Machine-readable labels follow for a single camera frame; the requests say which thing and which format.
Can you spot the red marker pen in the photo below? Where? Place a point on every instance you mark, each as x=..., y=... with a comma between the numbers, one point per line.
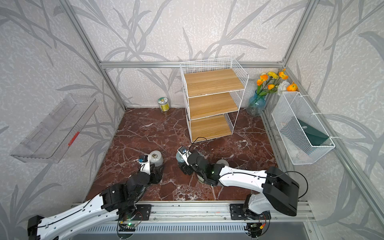
x=73, y=139

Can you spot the white canister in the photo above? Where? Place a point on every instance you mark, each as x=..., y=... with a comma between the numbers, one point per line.
x=222, y=162
x=156, y=158

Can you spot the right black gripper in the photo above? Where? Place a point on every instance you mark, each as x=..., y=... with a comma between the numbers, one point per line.
x=184, y=169

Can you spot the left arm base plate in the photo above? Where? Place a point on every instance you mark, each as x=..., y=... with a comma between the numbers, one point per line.
x=139, y=212

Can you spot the orange yellow artificial flowers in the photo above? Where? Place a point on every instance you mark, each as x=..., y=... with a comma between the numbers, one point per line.
x=275, y=83

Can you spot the aluminium front rail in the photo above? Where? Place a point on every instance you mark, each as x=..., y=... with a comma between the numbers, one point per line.
x=213, y=212

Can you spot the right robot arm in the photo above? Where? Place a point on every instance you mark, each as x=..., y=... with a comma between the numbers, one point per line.
x=275, y=189

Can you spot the white wire shelf rack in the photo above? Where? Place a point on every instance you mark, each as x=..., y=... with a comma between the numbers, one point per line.
x=213, y=94

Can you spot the blue glass vase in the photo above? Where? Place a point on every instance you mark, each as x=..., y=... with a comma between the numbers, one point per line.
x=257, y=104

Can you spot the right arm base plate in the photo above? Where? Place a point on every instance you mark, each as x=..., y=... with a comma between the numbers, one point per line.
x=238, y=212

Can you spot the white wire wall basket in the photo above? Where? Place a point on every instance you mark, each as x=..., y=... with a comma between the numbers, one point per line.
x=293, y=104

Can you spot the clear acrylic wall shelf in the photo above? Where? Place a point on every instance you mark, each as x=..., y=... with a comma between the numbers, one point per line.
x=48, y=142

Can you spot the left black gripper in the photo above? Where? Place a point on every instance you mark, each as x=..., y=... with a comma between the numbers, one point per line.
x=156, y=176

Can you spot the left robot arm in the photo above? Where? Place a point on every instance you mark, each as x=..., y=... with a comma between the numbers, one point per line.
x=114, y=203

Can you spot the small blue-grey canister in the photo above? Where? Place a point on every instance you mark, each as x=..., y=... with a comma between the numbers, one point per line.
x=180, y=158

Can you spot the tall light blue canister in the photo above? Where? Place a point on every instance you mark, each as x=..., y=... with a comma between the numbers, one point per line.
x=202, y=178

